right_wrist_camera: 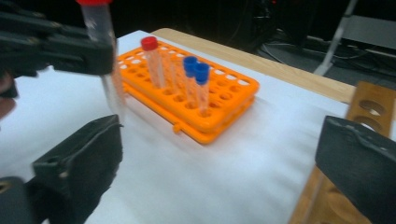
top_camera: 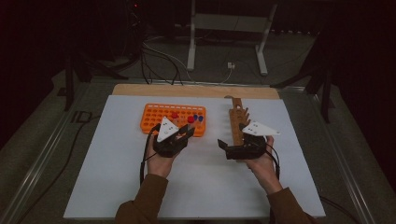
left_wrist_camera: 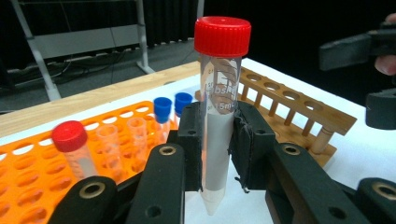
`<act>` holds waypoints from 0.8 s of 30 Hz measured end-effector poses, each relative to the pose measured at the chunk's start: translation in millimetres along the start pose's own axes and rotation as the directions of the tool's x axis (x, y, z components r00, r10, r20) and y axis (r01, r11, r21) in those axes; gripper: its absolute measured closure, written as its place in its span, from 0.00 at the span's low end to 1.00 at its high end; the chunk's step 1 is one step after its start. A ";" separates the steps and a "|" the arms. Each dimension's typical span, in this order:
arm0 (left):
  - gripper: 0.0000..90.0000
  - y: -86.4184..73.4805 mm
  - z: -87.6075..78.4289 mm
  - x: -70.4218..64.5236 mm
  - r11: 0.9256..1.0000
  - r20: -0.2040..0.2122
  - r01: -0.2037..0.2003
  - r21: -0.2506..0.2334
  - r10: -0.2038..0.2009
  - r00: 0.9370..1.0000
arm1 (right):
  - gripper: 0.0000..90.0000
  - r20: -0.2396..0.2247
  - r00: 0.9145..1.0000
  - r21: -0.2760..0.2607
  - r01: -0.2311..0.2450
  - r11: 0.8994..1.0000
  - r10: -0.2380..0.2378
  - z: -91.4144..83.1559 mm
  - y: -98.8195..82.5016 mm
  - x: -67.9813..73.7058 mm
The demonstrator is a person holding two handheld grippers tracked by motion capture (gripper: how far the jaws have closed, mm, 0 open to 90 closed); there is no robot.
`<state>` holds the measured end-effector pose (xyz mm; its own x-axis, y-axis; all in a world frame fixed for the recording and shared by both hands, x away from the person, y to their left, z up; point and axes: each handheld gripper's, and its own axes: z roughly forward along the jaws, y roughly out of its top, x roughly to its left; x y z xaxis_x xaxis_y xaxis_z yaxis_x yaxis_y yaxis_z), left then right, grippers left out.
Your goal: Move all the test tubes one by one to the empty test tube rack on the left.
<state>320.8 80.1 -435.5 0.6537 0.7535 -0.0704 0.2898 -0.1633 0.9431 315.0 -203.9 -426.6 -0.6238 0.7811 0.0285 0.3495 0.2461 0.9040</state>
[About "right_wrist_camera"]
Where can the white table sheet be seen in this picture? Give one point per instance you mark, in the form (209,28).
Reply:
(218,174)

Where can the grey metal stand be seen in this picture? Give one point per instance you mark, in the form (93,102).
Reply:
(334,43)

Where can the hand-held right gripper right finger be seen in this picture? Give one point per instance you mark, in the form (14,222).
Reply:
(361,174)

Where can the wooden tube rack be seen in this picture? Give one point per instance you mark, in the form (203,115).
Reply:
(373,93)

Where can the orange plastic tube rack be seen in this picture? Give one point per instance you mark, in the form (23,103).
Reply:
(224,93)

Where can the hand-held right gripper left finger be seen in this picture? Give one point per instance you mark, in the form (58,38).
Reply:
(81,161)

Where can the blue-capped test tube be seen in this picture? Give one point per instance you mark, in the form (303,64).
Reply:
(202,73)
(189,63)

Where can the wooden table board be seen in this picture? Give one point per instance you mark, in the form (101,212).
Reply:
(280,73)

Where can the red-capped test tube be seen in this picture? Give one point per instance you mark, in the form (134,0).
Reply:
(150,44)
(98,21)

